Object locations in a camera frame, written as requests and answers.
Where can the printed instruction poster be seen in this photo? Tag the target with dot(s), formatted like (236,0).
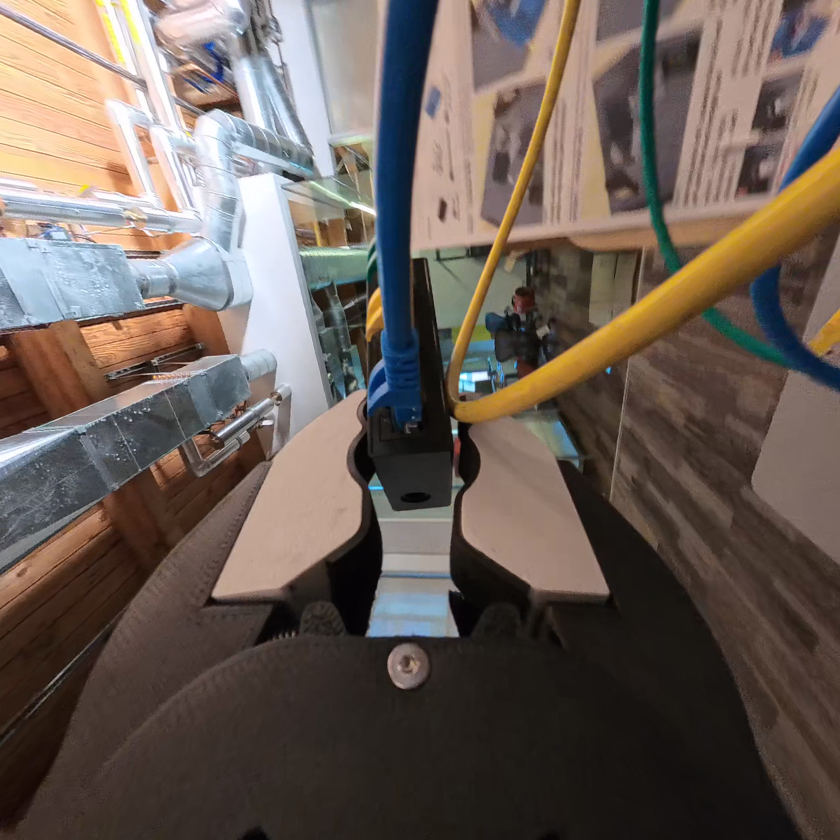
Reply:
(722,98)

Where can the silver rectangular air duct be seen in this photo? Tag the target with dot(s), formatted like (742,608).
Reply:
(98,453)
(65,282)

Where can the silver pipe cluster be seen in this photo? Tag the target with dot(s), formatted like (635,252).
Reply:
(98,213)

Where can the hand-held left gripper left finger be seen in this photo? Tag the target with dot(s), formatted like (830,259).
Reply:
(302,512)

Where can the silver round air duct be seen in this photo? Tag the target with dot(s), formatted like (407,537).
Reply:
(210,262)

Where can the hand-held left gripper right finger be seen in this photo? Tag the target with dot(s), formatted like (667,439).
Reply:
(525,518)

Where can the black ethernet switch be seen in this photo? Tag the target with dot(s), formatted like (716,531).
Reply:
(420,466)

